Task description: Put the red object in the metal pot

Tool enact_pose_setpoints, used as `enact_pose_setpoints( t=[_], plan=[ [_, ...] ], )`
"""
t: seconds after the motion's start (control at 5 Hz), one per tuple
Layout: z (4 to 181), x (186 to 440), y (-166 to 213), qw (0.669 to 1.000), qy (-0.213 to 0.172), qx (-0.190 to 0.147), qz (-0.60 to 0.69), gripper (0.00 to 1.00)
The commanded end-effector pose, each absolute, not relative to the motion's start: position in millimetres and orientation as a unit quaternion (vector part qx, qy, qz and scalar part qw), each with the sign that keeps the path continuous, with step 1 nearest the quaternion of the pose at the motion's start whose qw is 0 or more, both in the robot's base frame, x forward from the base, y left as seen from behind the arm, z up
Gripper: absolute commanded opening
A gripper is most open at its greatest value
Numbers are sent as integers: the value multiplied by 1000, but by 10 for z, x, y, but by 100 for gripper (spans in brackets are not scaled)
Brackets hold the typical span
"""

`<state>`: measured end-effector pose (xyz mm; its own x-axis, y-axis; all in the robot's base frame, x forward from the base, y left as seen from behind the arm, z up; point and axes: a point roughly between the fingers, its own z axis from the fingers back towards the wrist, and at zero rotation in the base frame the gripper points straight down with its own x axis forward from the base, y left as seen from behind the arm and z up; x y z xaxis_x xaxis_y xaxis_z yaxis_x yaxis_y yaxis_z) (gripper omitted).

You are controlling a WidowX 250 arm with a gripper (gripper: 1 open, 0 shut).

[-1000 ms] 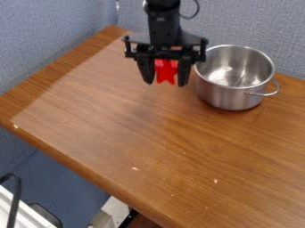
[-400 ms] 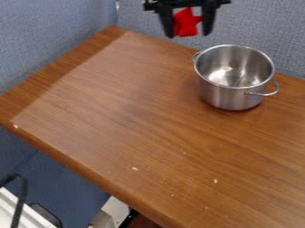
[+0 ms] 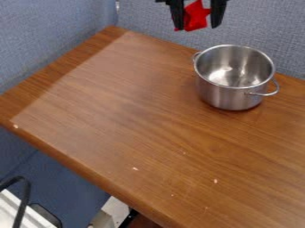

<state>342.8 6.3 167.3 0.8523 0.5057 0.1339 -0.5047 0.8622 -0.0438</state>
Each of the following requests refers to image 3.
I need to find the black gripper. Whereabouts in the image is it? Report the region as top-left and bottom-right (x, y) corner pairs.
(156, 0), (229, 30)

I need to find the red star-shaped block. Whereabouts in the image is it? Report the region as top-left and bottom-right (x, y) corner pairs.
(184, 0), (212, 32)

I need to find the metal pot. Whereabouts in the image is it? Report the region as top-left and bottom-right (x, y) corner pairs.
(193, 45), (280, 110)

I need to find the white box below table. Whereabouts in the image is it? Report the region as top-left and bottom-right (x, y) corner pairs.
(0, 190), (57, 228)

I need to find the white table bracket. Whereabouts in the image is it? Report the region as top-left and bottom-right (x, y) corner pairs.
(89, 197), (130, 228)

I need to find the black cable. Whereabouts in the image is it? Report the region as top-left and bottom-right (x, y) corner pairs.
(0, 175), (33, 228)

